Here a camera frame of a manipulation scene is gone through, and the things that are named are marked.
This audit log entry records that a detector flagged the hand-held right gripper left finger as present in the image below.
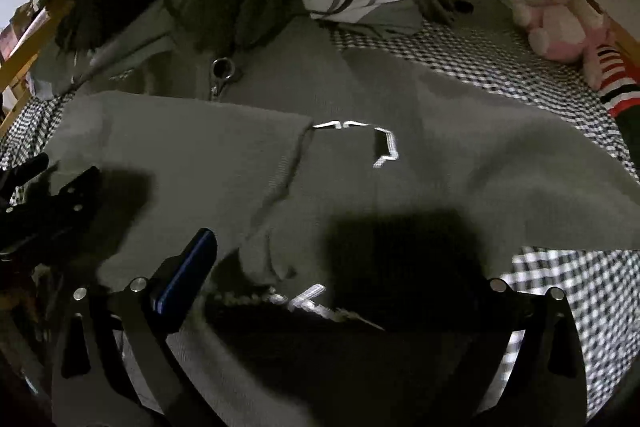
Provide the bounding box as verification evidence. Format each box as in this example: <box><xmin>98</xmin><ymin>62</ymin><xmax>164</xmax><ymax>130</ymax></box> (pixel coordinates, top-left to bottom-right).
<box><xmin>50</xmin><ymin>228</ymin><xmax>217</xmax><ymax>427</ymax></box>

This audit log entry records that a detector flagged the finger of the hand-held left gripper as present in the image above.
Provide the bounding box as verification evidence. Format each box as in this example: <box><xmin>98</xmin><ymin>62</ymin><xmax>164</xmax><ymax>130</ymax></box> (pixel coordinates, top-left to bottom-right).
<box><xmin>0</xmin><ymin>152</ymin><xmax>51</xmax><ymax>196</ymax></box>
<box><xmin>44</xmin><ymin>166</ymin><xmax>103</xmax><ymax>239</ymax></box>

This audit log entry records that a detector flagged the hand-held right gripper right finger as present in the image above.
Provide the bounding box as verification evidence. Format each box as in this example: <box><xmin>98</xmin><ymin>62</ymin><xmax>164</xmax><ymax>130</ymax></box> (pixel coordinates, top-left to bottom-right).
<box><xmin>430</xmin><ymin>278</ymin><xmax>589</xmax><ymax>427</ymax></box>

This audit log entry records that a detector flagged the grey zip hooded jacket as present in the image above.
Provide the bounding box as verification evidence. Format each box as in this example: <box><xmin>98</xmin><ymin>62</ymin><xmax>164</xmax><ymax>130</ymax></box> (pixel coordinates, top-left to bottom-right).
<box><xmin>29</xmin><ymin>0</ymin><xmax>640</xmax><ymax>427</ymax></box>

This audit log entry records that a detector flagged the black and white checkered bedsheet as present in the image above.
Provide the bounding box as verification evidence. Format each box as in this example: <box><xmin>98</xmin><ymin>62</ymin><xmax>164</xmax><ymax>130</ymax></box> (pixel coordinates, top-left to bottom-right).
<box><xmin>0</xmin><ymin>16</ymin><xmax>640</xmax><ymax>423</ymax></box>

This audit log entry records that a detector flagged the red white black striped plush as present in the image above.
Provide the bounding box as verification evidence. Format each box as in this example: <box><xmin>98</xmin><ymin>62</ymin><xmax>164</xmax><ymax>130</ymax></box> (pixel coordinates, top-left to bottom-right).
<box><xmin>581</xmin><ymin>41</ymin><xmax>640</xmax><ymax>120</ymax></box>

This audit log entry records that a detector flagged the pink plush toy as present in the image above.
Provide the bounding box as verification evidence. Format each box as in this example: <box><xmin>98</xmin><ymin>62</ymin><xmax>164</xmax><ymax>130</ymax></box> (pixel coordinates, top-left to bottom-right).
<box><xmin>512</xmin><ymin>0</ymin><xmax>617</xmax><ymax>64</ymax></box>

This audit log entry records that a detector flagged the grey garment with white stripes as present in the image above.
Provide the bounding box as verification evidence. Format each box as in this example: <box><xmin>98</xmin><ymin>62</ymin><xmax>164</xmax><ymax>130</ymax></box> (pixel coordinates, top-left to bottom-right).
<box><xmin>299</xmin><ymin>0</ymin><xmax>422</xmax><ymax>38</ymax></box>

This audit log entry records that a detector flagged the wooden bed rail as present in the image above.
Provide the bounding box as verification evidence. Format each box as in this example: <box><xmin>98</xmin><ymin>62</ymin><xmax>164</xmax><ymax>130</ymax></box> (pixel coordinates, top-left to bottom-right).
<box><xmin>0</xmin><ymin>0</ymin><xmax>78</xmax><ymax>130</ymax></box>

